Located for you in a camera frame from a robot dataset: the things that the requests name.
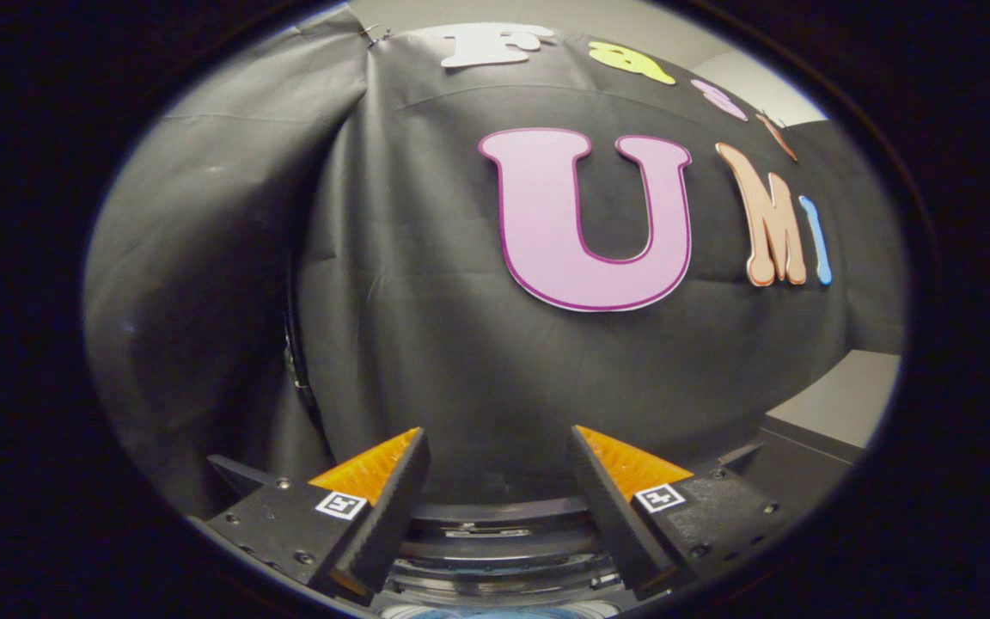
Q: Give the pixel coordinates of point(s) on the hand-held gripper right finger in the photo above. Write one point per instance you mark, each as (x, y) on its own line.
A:
(611, 516)

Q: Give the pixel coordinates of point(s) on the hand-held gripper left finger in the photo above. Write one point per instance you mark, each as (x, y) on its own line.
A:
(388, 516)

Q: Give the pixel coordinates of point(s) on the dark grey washing machine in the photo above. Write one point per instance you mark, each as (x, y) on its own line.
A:
(504, 550)

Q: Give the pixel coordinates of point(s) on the black backdrop cloth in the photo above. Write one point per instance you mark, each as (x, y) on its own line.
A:
(418, 301)

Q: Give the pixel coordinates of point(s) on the cream cabinet with grey top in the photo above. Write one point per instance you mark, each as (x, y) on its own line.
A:
(839, 395)

